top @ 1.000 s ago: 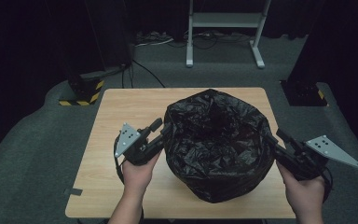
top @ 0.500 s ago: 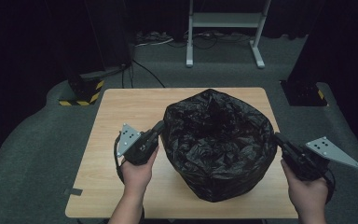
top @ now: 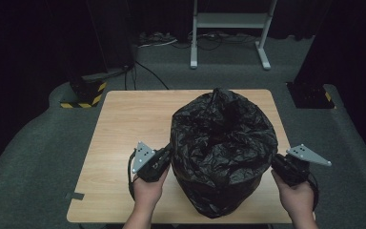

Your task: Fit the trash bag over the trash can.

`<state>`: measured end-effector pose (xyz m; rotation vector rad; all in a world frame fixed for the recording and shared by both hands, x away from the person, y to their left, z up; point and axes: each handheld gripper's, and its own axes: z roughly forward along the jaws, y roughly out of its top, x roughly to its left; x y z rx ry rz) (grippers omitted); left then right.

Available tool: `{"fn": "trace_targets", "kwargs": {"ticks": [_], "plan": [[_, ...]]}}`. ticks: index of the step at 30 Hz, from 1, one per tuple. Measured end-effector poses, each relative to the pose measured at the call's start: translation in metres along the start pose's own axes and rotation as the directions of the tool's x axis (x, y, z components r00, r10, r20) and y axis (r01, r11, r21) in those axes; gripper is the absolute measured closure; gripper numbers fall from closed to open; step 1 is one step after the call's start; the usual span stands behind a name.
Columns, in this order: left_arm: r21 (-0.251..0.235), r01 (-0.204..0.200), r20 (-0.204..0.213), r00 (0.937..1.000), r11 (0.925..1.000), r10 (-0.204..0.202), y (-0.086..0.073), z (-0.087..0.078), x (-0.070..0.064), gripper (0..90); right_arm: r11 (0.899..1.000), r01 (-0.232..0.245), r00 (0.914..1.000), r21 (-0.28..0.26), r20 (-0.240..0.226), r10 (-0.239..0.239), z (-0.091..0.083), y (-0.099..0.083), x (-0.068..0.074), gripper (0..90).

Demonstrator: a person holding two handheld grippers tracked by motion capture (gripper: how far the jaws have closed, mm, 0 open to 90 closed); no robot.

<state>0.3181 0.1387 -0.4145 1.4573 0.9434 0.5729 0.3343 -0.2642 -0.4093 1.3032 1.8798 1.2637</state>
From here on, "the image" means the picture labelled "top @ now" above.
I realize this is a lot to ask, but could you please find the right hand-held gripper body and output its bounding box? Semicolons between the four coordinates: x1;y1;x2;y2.
274;143;334;188

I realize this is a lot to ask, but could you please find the black floor cable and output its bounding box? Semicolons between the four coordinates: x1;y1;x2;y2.
123;61;170;91

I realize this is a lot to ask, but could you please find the dark tape piece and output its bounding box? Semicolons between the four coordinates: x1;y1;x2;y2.
64;192;86;201

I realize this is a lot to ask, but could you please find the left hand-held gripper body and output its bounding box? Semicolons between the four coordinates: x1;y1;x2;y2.
131;140;173;183

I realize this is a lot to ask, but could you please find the black stand base yellow mark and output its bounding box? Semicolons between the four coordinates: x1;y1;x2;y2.
286;81;336;110

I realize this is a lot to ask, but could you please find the white metal stand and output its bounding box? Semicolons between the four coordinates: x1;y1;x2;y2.
189;0;278;72

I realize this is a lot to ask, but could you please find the black yellow striped stand base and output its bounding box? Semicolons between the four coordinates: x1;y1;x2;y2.
59;79;108;110

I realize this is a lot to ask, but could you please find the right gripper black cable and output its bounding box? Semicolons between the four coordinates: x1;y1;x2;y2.
307;174;320;212

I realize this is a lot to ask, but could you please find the person's left hand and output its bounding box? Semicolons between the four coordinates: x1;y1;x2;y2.
132;163;172;212

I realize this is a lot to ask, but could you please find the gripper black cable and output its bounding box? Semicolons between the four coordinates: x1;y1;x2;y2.
127;150;138;202
307;174;320;212

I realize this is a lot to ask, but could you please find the person's right hand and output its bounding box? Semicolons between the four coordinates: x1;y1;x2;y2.
271;169;316;221

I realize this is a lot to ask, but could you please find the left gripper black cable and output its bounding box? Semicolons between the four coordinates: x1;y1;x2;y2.
127;150;138;202

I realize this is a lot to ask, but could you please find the black plastic garbage bag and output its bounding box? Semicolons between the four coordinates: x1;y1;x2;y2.
170;87;279;220

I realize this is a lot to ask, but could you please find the bundle of floor cables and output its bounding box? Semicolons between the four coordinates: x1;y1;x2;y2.
137;31;259;52

